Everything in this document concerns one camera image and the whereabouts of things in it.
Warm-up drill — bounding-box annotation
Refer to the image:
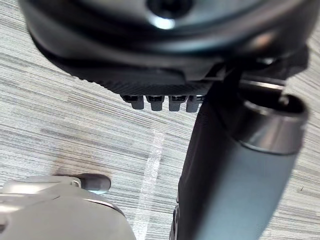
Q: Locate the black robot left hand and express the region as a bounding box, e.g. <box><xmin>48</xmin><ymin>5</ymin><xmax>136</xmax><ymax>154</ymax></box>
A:
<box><xmin>18</xmin><ymin>0</ymin><xmax>320</xmax><ymax>240</ymax></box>

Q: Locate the clear floor tape strip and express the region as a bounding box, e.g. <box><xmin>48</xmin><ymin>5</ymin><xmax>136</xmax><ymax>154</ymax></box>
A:
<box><xmin>132</xmin><ymin>128</ymin><xmax>167</xmax><ymax>228</ymax></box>

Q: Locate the dark robot left foot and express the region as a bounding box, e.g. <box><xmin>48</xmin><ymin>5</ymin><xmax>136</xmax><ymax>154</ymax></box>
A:
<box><xmin>79</xmin><ymin>172</ymin><xmax>112</xmax><ymax>196</ymax></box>

